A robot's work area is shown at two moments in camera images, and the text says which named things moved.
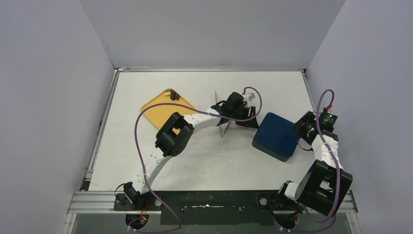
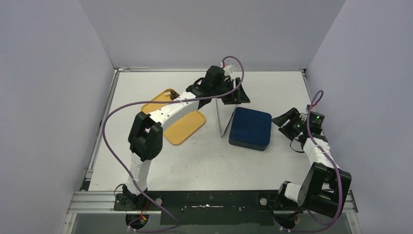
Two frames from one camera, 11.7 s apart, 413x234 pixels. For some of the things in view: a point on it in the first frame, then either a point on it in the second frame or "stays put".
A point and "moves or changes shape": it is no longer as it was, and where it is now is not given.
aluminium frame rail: [100, 202] stays put
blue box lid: [276, 137] moves or changes shape
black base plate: [218, 207] stays put
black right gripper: [303, 128] → [290, 122]
